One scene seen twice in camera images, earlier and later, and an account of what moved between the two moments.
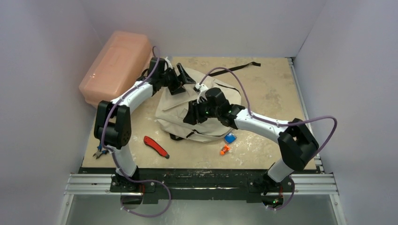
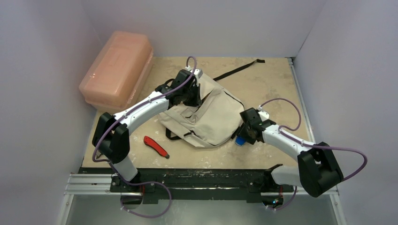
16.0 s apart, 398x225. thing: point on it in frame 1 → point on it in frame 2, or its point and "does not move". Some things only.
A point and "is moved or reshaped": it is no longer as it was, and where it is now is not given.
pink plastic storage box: x=123 y=59 does not move
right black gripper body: x=193 y=112 → x=248 y=132
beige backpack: x=169 y=116 is moved or reshaped
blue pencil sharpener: x=230 y=138 → x=240 y=140
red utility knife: x=149 y=142 does not move
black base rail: x=201 y=185 does not move
